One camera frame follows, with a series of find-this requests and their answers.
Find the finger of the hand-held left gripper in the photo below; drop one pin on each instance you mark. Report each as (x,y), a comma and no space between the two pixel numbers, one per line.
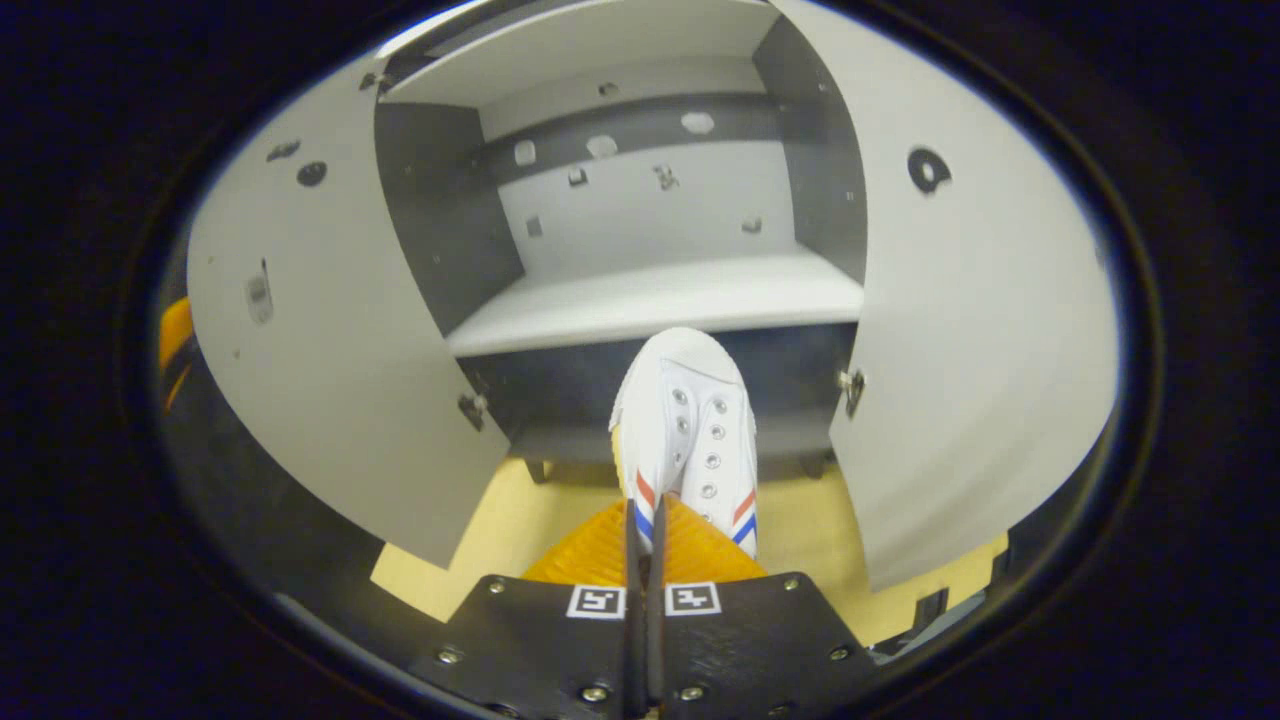
(175,340)

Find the white canvas shoe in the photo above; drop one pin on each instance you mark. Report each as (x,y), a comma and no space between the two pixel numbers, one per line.
(690,420)

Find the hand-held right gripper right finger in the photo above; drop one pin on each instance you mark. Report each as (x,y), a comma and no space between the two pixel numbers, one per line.
(740,640)

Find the grey white shoe cabinet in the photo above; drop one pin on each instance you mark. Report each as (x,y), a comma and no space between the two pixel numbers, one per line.
(640,290)

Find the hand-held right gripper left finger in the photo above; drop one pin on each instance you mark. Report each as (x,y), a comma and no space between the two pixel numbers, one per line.
(540,640)

